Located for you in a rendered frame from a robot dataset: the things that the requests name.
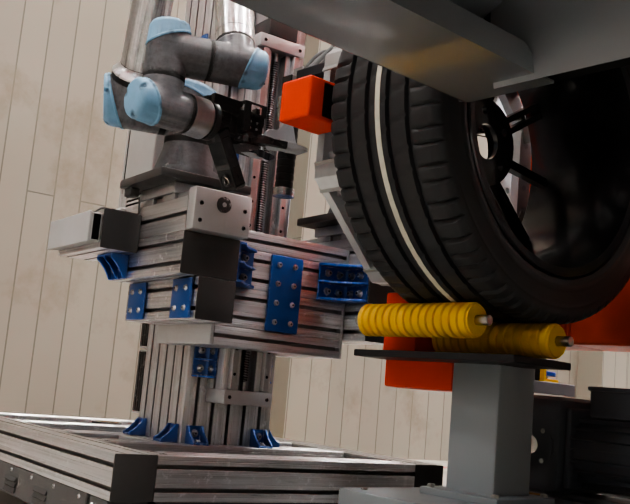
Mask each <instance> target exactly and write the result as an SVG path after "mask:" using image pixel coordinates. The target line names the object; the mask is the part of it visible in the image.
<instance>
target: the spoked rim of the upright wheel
mask: <svg viewBox="0 0 630 504"><path fill-rule="evenodd" d="M518 94H519V96H520V99H521V102H522V105H523V108H521V109H519V110H517V111H515V112H513V113H511V114H509V115H507V116H506V115H505V114H504V112H503V111H502V109H501V108H500V107H499V106H498V105H497V104H496V103H495V102H494V98H495V97H491V98H486V99H482V100H478V101H473V102H467V118H468V129H469V137H470V144H471V150H472V155H473V160H474V164H475V168H476V172H477V175H478V179H479V182H480V185H481V188H482V191H483V194H484V196H485V199H486V201H487V204H488V206H489V208H490V210H491V213H492V215H493V217H494V219H495V220H496V222H497V224H498V226H499V228H500V229H501V231H502V232H503V234H504V236H505V237H506V239H507V240H508V241H509V243H510V244H511V245H512V247H513V248H514V249H515V250H516V251H517V252H518V253H519V255H520V256H521V257H522V258H523V259H524V260H526V261H527V262H528V263H529V264H530V265H532V266H533V267H534V268H536V269H537V270H539V271H541V272H543V273H546V274H548V275H551V276H555V277H563V278H569V277H579V276H582V275H585V274H588V273H590V272H592V271H594V270H595V269H597V268H598V267H599V266H601V265H602V264H603V263H604V262H605V261H606V260H607V259H608V258H609V257H610V256H611V254H612V253H613V252H614V251H615V249H616V248H617V246H618V245H619V243H620V241H621V239H622V238H623V236H624V233H625V231H626V229H627V227H628V224H629V221H630V79H629V75H628V72H627V69H626V66H623V67H618V68H614V69H610V70H605V71H601V72H596V73H592V74H587V75H583V76H579V77H574V78H570V79H565V80H561V81H556V82H554V83H553V84H549V85H544V86H540V87H535V88H531V89H526V90H522V91H518ZM523 116H526V118H525V119H523V120H521V121H519V122H517V123H515V124H513V125H511V126H510V124H509V123H511V122H513V121H515V120H517V119H519V118H521V117H523ZM480 125H482V126H483V128H484V131H485V134H486V138H487V143H488V158H487V159H485V158H484V157H482V156H481V154H480V151H479V145H478V139H477V130H478V128H479V126H480ZM527 126H528V130H529V136H530V143H531V157H532V171H531V170H529V169H528V168H526V167H524V166H522V165H520V164H518V163H516V162H515V161H513V151H514V145H513V136H512V134H513V133H515V132H517V131H519V130H521V129H523V128H525V127H527ZM508 172H509V173H511V174H512V175H514V176H516V177H518V178H520V179H522V180H524V181H526V182H528V183H530V184H531V186H530V193H529V199H528V203H527V208H526V211H525V215H524V218H523V220H522V223H521V221H520V219H519V217H518V215H517V213H516V211H515V210H514V208H513V206H512V204H511V202H510V200H509V198H508V196H507V194H506V192H505V190H504V188H503V187H502V185H501V183H500V182H501V181H502V180H503V179H504V178H505V177H506V176H507V174H508Z"/></svg>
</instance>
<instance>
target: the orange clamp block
mask: <svg viewBox="0 0 630 504"><path fill-rule="evenodd" d="M334 85H335V84H334V83H332V82H329V81H327V80H324V79H321V78H319V77H316V76H314V75H308V76H305V77H302V78H298V79H295V80H292V81H289V82H285V83H284V84H283V89H282V99H281V109H280V122H281V123H284V124H287V125H290V126H293V127H296V128H299V129H302V130H305V131H308V132H311V133H314V134H317V135H319V134H324V133H328V132H331V123H332V122H333V120H332V119H331V106H332V105H333V102H332V93H333V86H334Z"/></svg>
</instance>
